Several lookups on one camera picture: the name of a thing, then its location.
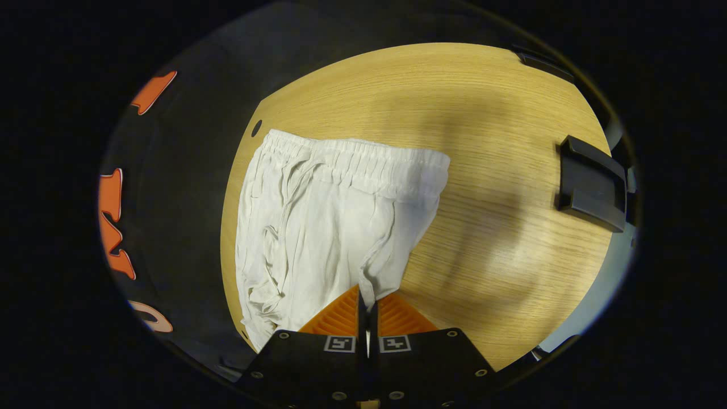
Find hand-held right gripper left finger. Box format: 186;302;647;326
235;284;365;407

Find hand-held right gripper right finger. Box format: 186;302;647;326
368;291;497;407

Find white jeans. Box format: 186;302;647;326
235;129;451;354

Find black plastic bracket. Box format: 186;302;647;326
514;48;577;85
555;135;628;233

